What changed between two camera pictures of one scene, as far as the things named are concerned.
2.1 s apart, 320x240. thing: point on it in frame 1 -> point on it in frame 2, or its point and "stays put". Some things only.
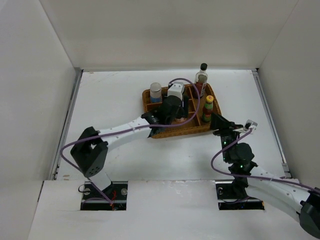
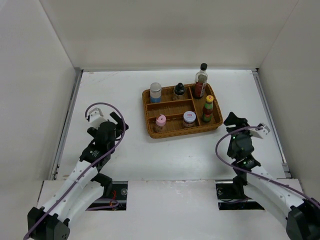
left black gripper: [182, 112] -> [119, 126]
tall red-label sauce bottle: [201, 79] stays put
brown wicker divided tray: [201, 111] stays put
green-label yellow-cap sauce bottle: [207, 110] stays put
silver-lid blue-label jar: [155, 92] stays put
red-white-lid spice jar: [179, 119] -> [189, 118]
